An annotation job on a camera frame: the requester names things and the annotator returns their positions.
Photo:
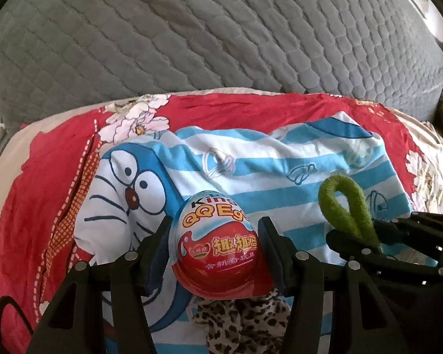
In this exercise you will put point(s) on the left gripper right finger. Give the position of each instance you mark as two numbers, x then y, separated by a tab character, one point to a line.
362	321

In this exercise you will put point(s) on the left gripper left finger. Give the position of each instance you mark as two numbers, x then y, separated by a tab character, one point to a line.
73	321

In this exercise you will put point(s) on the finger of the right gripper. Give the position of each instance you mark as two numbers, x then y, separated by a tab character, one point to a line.
361	254
420	231

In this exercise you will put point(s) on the green fuzzy scrunchie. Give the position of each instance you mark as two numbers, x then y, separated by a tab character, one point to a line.
343	204

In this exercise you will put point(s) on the leopard print scrunchie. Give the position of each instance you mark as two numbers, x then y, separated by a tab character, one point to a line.
252	325

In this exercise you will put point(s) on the red surprise egg toy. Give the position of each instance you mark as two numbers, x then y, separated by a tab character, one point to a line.
215	252

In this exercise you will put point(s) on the red floral quilt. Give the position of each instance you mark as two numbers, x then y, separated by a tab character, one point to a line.
46	171

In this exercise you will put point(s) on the blue striped Doraemon cloth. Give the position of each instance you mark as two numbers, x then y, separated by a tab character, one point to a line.
140	180

